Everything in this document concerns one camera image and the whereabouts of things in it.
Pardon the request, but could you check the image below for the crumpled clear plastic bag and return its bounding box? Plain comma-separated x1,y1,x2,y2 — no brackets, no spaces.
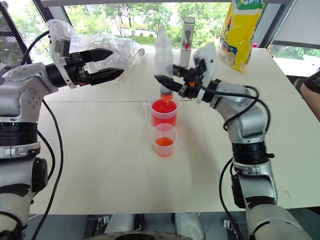
44,19,145,86

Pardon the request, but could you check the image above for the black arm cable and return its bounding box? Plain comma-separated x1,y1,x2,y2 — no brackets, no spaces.
199,84,276,240
19,29,65,240

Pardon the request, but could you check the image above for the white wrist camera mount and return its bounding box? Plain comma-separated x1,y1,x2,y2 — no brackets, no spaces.
192,42,218,105
48,21,77,90

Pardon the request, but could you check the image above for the handled measuring cup, red liquid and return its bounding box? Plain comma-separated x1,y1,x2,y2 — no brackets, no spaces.
142,98,179,127

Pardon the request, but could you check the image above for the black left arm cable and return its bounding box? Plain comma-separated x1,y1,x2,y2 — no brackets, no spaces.
19,29,65,240

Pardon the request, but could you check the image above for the yellow printed bag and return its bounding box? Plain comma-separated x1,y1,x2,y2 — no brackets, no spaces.
218,0,265,76

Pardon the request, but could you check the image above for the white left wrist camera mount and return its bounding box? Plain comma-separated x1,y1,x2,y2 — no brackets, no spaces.
48,21,77,90

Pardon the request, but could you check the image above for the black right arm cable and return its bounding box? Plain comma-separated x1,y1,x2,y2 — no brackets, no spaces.
199,84,276,240

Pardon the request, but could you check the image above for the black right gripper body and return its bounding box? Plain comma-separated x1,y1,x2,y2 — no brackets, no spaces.
178,61,207,100

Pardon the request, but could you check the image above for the seated person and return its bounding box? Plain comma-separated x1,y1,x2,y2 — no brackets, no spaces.
292,72,320,116

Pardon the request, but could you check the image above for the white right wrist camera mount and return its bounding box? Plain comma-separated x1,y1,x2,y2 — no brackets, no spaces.
192,42,218,105

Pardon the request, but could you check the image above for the small clear cup, red liquid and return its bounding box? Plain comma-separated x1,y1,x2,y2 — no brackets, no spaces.
151,122,179,158

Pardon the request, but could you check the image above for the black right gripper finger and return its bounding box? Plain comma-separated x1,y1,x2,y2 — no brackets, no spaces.
172,63,189,78
154,75,185,93

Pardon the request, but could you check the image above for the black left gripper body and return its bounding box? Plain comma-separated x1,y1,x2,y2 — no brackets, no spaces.
65,51,93,87

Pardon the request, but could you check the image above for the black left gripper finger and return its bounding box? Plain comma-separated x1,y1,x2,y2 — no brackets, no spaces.
81,47,115,64
86,68,125,86

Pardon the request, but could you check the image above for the white cylindrical container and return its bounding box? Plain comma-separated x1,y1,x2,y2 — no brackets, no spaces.
179,16,196,68

